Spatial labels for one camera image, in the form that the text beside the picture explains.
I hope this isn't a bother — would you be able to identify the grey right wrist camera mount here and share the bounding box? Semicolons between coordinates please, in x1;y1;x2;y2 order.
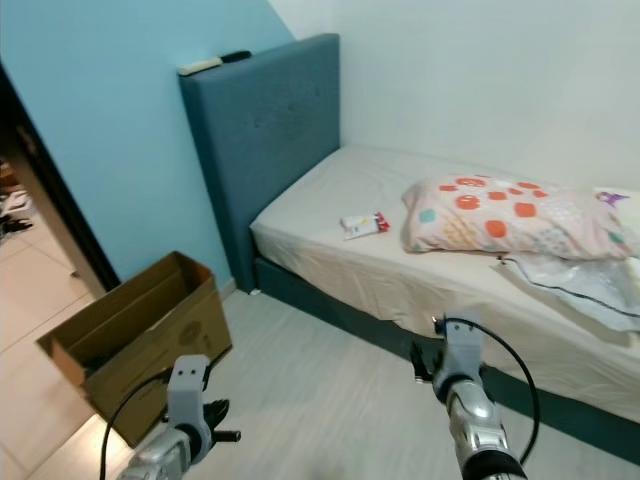
434;315;487;381

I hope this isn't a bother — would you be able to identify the cream cartoon print blanket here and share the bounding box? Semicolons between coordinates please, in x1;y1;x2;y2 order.
593;187;640;251

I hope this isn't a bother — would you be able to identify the brown cardboard box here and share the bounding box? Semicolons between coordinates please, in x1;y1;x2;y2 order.
37;251;233;448

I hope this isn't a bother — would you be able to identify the dark door frame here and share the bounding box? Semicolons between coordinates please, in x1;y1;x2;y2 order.
0;65;121;297

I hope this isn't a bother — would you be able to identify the pink pillow with orange spots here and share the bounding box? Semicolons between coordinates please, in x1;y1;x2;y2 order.
400;175;636;261

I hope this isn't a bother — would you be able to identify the blue upholstered bed headboard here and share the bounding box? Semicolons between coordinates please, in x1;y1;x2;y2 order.
178;33;341;293

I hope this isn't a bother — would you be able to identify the mattress with cream sheet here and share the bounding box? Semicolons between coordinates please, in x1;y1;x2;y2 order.
250;145;640;426

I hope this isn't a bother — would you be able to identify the dark blue bed base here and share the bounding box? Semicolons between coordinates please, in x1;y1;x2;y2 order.
253;257;640;451

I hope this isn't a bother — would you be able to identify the clear plastic zipper bag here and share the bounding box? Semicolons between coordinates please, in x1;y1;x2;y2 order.
500;252;640;334

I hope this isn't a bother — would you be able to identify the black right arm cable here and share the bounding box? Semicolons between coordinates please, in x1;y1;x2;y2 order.
445;316;541;441

